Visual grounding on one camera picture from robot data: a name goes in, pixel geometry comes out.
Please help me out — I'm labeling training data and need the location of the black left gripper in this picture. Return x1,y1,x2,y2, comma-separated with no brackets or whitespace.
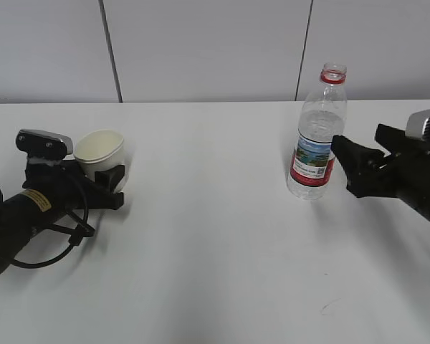
21,159,126,210

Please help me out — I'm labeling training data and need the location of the clear plastic water bottle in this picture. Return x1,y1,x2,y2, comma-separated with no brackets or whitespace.
287,62,347,200

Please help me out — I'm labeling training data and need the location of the white paper cup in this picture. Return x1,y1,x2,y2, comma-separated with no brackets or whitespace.
74,130,125,181

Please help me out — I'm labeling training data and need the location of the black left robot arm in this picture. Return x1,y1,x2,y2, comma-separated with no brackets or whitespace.
0,160,125,274

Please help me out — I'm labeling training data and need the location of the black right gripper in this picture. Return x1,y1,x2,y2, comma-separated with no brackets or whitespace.
331,124,430,208

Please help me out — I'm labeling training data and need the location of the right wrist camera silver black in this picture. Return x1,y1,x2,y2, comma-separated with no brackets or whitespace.
405,109,430,141

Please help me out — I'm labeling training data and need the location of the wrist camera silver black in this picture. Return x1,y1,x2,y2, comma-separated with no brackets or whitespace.
405,109,430,141
16,129,74,166

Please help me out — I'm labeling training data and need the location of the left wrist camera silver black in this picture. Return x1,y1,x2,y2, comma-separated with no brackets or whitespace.
16,129,74,166

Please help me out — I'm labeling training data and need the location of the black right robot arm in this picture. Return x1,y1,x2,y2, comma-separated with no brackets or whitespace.
331,124,430,222

